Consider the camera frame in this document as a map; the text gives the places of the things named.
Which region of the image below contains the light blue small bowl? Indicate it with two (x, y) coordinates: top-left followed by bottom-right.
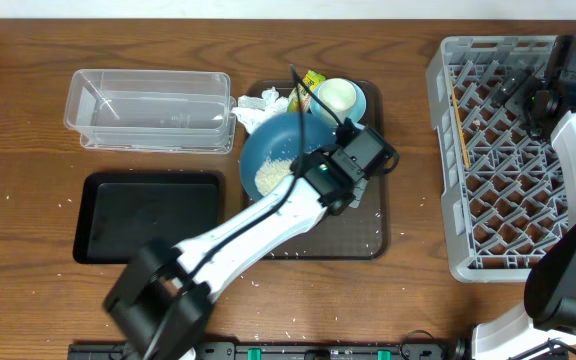
(309, 81), (367, 128)

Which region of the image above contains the yellow green snack wrapper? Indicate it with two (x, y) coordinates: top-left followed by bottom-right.
(287, 70), (326, 112)

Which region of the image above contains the dark blue plate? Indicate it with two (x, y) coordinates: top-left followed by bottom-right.
(240, 112), (336, 201)

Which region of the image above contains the grey dishwasher rack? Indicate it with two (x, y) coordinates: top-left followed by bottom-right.
(426, 36), (569, 283)

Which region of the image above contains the pile of white rice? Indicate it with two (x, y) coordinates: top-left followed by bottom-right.
(254, 158), (292, 196)

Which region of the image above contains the white tissue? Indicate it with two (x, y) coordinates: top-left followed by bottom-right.
(232, 87), (289, 134)

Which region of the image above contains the wooden chopstick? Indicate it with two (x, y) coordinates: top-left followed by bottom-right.
(450, 80), (471, 171)

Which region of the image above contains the black plastic tray bin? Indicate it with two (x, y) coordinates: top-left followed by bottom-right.
(72, 172), (224, 264)

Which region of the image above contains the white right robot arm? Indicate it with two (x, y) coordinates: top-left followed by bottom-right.
(468, 35), (576, 360)

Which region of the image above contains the brown serving tray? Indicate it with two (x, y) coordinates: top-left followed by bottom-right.
(246, 80), (390, 261)

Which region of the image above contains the cream paper cup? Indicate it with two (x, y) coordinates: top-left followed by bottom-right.
(317, 78), (357, 122)

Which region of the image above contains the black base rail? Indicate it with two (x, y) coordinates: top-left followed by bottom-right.
(66, 342), (456, 360)

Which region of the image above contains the clear plastic bin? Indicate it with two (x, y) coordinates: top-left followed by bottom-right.
(64, 69), (236, 154)

